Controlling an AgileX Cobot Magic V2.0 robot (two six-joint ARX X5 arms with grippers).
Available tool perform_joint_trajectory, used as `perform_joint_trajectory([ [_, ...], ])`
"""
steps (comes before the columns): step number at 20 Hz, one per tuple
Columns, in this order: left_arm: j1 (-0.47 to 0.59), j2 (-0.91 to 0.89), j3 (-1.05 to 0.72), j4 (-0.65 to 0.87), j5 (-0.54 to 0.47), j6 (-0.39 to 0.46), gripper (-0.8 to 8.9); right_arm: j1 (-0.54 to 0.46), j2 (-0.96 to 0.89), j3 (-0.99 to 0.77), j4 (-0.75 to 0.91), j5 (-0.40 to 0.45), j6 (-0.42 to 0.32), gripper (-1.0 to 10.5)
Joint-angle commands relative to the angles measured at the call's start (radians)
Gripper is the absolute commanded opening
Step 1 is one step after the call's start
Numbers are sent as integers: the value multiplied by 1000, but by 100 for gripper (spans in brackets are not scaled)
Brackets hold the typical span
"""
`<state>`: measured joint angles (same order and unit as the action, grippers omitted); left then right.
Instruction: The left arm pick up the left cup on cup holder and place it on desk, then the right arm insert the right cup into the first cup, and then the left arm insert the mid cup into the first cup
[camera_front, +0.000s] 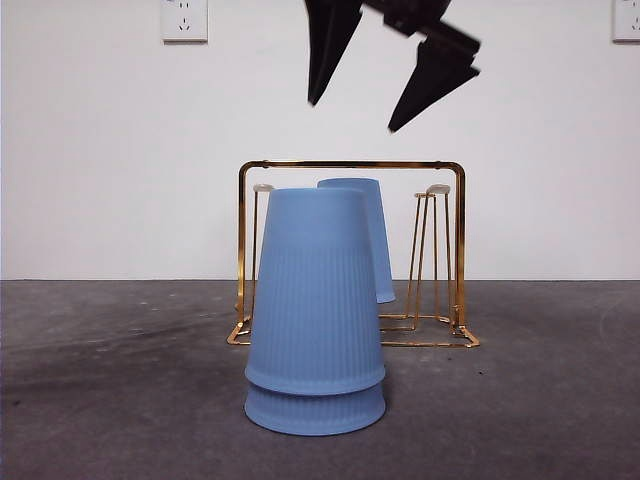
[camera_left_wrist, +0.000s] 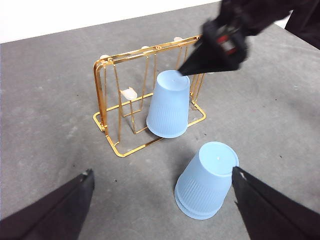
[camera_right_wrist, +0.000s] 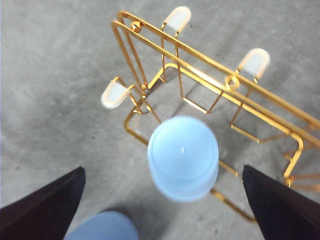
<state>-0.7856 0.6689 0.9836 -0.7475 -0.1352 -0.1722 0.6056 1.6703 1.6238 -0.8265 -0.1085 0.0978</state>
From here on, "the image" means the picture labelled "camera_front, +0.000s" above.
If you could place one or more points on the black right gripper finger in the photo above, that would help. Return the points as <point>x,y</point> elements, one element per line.
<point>330,40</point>
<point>435,70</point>

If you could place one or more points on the blue ribbed plastic cup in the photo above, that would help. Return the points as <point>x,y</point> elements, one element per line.
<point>378,225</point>
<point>315,415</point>
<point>315,290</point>

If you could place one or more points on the white wall socket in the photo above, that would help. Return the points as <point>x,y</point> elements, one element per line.
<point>627,22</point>
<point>184,22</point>

